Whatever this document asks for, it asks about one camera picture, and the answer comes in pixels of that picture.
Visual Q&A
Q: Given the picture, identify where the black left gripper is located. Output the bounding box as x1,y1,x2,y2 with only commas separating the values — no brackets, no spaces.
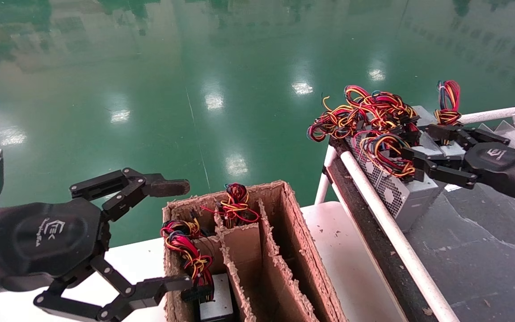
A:
0,168,193,322

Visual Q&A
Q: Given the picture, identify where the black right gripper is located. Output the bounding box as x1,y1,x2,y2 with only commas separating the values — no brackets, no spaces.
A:
401,123,515,209

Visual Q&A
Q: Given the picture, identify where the grey power supply with wires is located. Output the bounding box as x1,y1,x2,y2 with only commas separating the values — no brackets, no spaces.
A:
358,133,444,232
432,80,466,157
307,96,372,155
345,85,439,148
160,218,236,322
202,182,260,229

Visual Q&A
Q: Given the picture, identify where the corrugated cardboard divider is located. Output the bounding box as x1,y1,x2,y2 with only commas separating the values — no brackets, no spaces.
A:
213,210,265,322
257,199,318,322

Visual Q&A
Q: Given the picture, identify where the long white rack pipe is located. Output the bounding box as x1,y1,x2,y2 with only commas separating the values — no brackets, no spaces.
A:
338,150,461,322

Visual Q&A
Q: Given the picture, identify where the short white rack leg pipe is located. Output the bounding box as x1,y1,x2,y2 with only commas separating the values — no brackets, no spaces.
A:
315,145,338,204

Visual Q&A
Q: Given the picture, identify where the brown cardboard box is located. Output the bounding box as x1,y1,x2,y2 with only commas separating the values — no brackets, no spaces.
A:
161,180,347,322

